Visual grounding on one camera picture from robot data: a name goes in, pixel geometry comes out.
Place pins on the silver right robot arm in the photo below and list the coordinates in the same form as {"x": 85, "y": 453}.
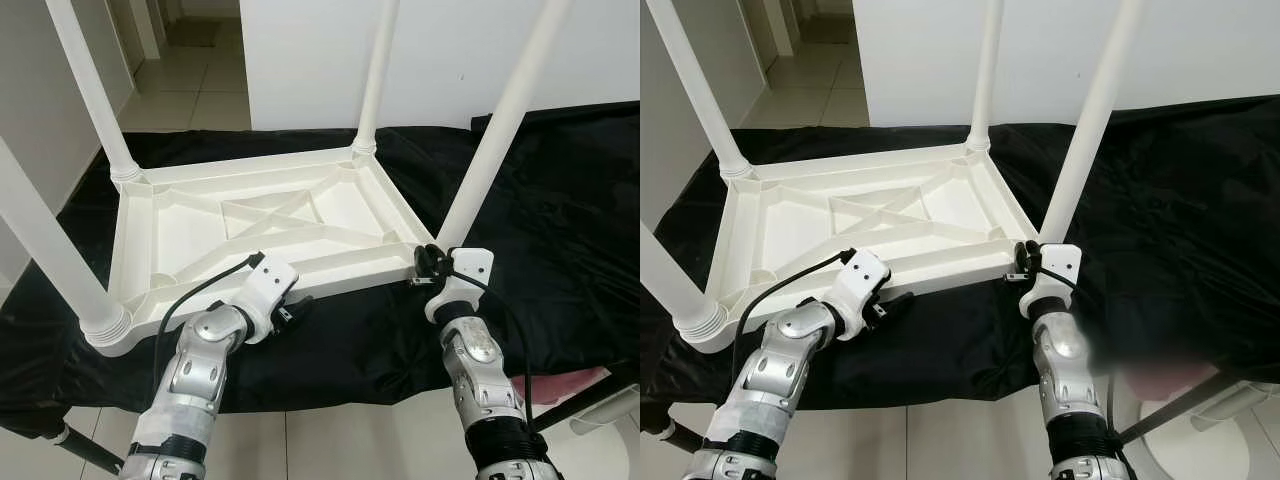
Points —
{"x": 480, "y": 360}
{"x": 1065, "y": 360}

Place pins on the white plastic table top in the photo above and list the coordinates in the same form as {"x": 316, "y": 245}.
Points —
{"x": 800, "y": 235}
{"x": 190, "y": 235}

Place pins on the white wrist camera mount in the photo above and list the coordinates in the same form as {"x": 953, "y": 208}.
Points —
{"x": 270, "y": 280}
{"x": 865, "y": 275}
{"x": 1060, "y": 262}
{"x": 472, "y": 265}

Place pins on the white door frame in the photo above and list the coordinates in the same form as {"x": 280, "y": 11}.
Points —
{"x": 775, "y": 25}
{"x": 145, "y": 25}

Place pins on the white round stool base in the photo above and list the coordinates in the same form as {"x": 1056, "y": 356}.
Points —
{"x": 1215, "y": 440}

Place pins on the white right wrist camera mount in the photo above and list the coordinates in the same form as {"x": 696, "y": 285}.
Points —
{"x": 472, "y": 265}
{"x": 1060, "y": 262}

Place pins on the pink stool seat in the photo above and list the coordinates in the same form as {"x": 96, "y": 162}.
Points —
{"x": 565, "y": 384}
{"x": 1165, "y": 380}

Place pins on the black cloth table cover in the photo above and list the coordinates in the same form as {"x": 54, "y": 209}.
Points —
{"x": 560, "y": 250}
{"x": 1180, "y": 250}

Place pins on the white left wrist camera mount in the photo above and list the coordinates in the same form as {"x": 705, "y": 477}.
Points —
{"x": 865, "y": 275}
{"x": 270, "y": 280}

